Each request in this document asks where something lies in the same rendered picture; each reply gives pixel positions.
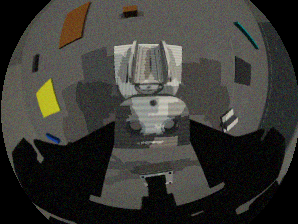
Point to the yellow flat plate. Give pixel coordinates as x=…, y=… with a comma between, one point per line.
x=47, y=99

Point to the brown flat plate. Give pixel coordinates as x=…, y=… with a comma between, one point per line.
x=74, y=25

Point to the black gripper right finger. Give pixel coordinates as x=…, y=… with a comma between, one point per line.
x=218, y=152

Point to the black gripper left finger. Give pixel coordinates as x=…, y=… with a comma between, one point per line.
x=85, y=160

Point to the blue rectangular bar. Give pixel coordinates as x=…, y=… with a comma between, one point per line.
x=53, y=138

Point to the brown cube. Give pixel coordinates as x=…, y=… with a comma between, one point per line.
x=130, y=11

